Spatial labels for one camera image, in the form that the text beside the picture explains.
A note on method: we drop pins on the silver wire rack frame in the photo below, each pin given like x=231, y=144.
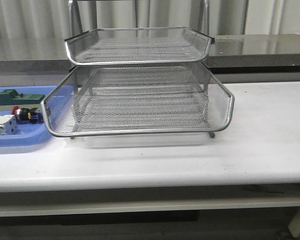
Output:
x=141, y=81

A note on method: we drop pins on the green and beige switch block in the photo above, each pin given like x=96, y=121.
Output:
x=9, y=98

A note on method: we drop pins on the blue plastic tray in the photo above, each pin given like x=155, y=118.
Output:
x=29, y=133

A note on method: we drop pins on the grey stone counter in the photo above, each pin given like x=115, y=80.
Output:
x=229, y=54

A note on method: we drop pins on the red emergency stop button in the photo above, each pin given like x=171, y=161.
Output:
x=28, y=115

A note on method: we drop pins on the white circuit breaker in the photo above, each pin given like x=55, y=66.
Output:
x=8, y=125

